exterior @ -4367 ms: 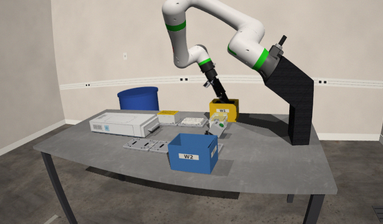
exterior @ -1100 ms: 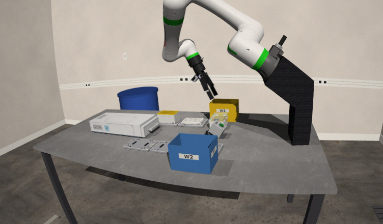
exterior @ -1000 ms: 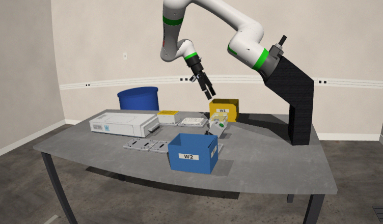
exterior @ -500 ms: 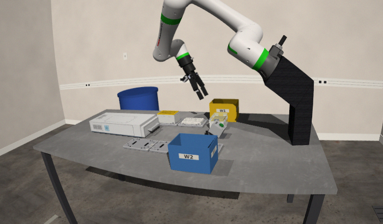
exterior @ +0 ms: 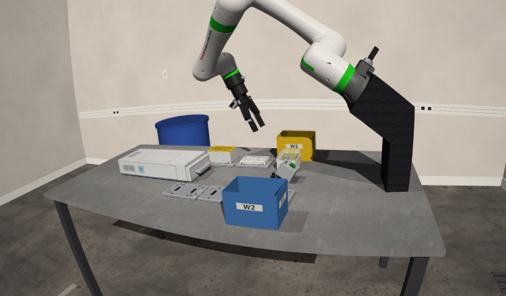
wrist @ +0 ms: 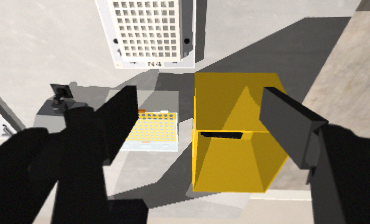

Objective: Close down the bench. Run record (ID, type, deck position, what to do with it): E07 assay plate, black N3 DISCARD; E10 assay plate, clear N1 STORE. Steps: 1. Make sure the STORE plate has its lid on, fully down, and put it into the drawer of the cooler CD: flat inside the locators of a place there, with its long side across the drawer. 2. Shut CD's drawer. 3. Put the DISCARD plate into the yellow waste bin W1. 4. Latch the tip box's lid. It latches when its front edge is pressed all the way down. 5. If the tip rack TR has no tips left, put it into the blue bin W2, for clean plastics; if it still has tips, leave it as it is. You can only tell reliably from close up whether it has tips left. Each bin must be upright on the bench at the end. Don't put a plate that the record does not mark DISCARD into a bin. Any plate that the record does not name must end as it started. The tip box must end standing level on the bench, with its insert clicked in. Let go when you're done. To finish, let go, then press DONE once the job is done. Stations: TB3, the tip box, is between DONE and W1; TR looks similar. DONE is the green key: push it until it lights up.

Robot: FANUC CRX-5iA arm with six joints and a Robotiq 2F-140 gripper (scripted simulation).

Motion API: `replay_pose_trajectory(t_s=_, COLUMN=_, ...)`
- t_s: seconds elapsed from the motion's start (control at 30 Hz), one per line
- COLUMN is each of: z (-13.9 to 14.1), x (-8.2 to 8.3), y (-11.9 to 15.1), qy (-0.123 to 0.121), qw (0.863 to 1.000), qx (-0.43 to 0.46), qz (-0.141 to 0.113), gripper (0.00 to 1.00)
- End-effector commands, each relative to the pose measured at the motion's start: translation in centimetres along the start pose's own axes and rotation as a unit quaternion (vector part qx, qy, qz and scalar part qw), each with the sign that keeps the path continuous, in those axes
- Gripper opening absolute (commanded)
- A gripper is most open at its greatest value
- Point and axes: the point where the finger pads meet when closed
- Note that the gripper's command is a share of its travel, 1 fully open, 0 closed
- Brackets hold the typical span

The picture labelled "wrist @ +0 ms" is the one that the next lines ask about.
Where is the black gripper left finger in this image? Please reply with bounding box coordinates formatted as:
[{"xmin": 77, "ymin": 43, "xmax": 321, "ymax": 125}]
[{"xmin": 0, "ymin": 85, "xmax": 139, "ymax": 224}]

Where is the yellow bin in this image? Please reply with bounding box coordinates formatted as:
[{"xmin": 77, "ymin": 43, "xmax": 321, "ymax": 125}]
[{"xmin": 192, "ymin": 72, "xmax": 289, "ymax": 193}]

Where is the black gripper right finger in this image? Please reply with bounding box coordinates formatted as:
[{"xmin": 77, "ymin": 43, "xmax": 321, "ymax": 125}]
[{"xmin": 259, "ymin": 87, "xmax": 370, "ymax": 224}]

